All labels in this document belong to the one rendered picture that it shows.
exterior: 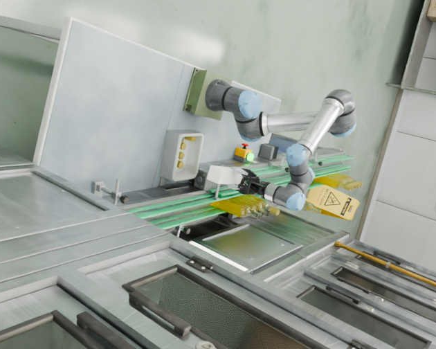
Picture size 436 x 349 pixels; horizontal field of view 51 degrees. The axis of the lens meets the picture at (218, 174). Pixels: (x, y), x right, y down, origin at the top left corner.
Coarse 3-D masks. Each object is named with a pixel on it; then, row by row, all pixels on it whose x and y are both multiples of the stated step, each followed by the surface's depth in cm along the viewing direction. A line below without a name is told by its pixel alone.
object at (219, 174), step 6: (210, 168) 190; (216, 168) 188; (222, 168) 190; (228, 168) 196; (210, 174) 190; (216, 174) 188; (222, 174) 188; (228, 174) 192; (234, 174) 195; (240, 174) 200; (210, 180) 189; (216, 180) 188; (222, 180) 189; (228, 180) 193; (234, 180) 197; (240, 180) 201
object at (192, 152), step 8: (184, 136) 215; (200, 136) 215; (192, 144) 218; (200, 144) 216; (176, 152) 204; (184, 152) 219; (192, 152) 219; (200, 152) 217; (176, 160) 205; (184, 160) 221; (192, 160) 219; (176, 168) 218; (184, 168) 222; (192, 168) 220; (176, 176) 212; (184, 176) 215; (192, 176) 219
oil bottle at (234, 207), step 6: (216, 204) 228; (222, 204) 225; (228, 204) 223; (234, 204) 221; (240, 204) 221; (228, 210) 223; (234, 210) 221; (240, 210) 219; (246, 210) 219; (240, 216) 220; (246, 216) 220
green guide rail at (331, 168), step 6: (318, 168) 326; (324, 168) 331; (330, 168) 336; (336, 168) 339; (342, 168) 345; (288, 174) 288; (264, 180) 263; (270, 180) 267; (276, 180) 268; (282, 180) 271; (288, 180) 275; (222, 192) 224; (228, 192) 226; (234, 192) 229
